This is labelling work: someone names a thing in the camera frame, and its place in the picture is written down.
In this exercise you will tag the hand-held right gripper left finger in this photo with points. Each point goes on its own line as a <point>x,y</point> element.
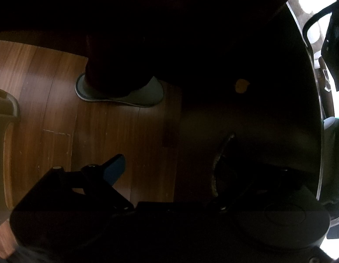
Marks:
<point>114,168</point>

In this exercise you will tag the yellow round sticker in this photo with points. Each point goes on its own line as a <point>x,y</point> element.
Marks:
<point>242,85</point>

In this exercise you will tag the black device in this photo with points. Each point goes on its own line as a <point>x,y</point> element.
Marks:
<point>335,46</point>

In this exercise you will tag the person's leg in dark trousers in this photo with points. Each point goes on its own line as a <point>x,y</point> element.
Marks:
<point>114,71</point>

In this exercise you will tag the grey slipper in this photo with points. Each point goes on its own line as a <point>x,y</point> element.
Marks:
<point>142,96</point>

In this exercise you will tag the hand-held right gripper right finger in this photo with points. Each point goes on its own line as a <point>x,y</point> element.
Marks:
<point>240,176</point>

